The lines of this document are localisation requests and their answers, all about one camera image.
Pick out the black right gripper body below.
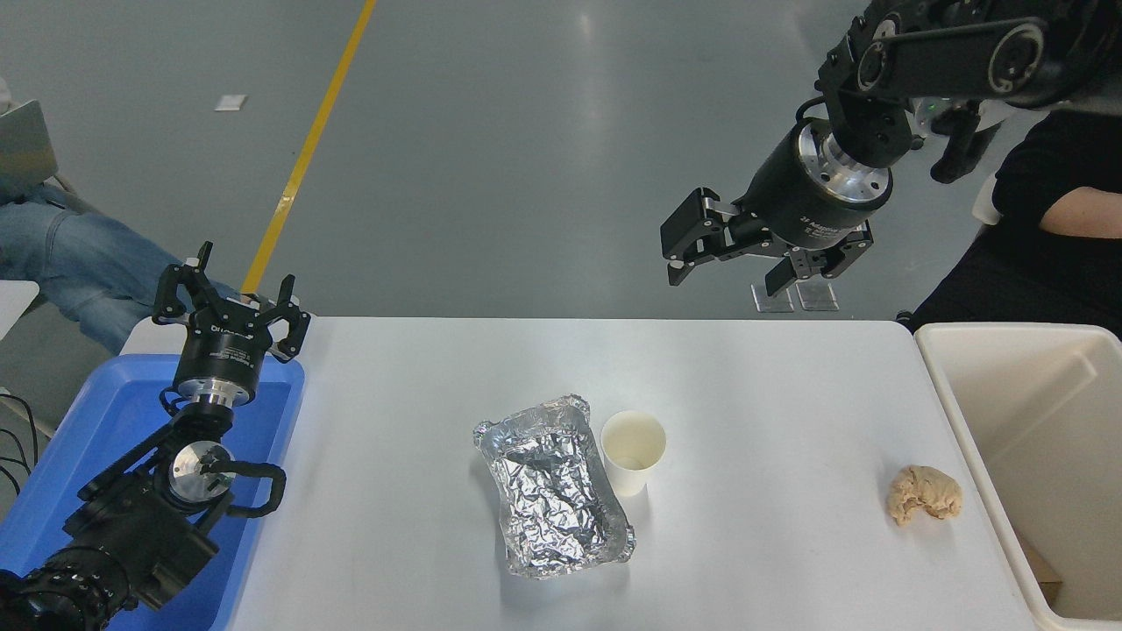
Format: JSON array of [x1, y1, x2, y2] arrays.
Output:
[[743, 121, 889, 252]]

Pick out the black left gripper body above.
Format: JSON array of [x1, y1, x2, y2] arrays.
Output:
[[172, 301, 276, 397]]

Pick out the white paper cup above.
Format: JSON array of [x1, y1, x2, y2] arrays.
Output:
[[600, 410, 667, 498]]

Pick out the seated person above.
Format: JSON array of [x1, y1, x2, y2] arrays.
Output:
[[0, 175, 242, 356]]

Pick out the blue plastic tray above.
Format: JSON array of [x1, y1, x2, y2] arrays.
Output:
[[0, 353, 306, 631]]

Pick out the small white table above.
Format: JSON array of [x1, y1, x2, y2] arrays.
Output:
[[0, 280, 40, 341]]

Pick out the standing person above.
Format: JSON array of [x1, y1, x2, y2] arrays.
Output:
[[903, 110, 1122, 338]]

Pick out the crumpled tan paper ball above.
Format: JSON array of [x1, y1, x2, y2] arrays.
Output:
[[886, 464, 963, 527]]

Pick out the large pale plastic bin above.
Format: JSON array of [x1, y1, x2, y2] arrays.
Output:
[[913, 323, 1122, 631]]

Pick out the crumpled silver foil tray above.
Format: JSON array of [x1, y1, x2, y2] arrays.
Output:
[[473, 394, 636, 581]]

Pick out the black cables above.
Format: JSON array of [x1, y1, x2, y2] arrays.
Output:
[[0, 393, 40, 496]]

